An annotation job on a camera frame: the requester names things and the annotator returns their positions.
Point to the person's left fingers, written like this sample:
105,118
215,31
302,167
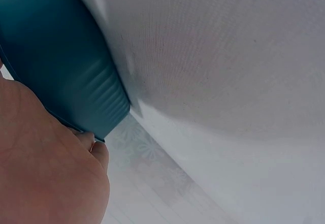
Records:
97,153

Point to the teal plastic bowl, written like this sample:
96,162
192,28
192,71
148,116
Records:
53,56

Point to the person's left hand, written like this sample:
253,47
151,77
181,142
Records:
43,163

